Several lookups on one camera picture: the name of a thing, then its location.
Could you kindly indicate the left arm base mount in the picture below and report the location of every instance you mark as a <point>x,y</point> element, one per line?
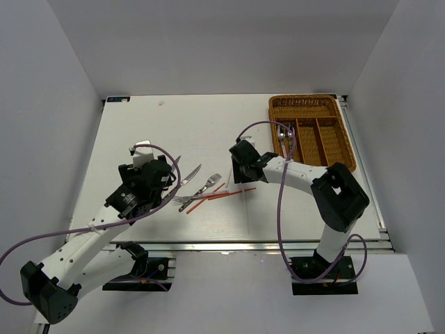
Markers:
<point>148,274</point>

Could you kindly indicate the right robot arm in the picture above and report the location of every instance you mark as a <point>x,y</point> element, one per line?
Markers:
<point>340,199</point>

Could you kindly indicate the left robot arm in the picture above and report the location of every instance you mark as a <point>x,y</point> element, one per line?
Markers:
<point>56,284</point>

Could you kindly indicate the pink handled knife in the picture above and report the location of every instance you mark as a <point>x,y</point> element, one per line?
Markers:
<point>171,178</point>

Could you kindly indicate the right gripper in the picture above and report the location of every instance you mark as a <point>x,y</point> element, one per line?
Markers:
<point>238,177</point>

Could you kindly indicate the dark handled fork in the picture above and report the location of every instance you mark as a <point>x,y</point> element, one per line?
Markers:
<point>209,183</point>

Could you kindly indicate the white chopstick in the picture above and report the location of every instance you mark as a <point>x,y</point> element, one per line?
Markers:
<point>246,211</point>
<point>228,177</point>

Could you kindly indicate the wicker cutlery tray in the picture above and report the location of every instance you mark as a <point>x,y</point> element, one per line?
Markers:
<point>321,136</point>

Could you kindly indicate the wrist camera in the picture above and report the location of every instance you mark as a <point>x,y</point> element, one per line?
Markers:
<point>141,155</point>
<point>249,139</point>

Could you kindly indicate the orange chopstick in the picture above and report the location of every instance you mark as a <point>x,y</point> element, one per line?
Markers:
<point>205,198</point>
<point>231,193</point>

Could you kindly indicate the pink handled spoon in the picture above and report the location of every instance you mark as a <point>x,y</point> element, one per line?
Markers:
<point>281,136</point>

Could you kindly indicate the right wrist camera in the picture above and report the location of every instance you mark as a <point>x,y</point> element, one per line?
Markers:
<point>249,139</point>

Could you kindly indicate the dark handled spoon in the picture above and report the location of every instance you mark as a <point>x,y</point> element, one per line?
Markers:
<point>290,137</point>

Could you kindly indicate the blue label sticker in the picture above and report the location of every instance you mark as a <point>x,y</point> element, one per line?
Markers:
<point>117,99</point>

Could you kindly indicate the aluminium table rail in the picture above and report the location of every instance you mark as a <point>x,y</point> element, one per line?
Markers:
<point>256,246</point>

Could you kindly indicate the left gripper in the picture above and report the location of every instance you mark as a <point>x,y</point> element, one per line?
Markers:
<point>129,173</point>

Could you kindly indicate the pink handled fork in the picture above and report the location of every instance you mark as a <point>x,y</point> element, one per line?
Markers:
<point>183,199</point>

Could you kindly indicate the dark handled knife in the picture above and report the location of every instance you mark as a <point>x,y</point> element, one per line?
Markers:
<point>190,176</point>

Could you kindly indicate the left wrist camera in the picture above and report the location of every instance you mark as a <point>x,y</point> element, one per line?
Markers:
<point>141,155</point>

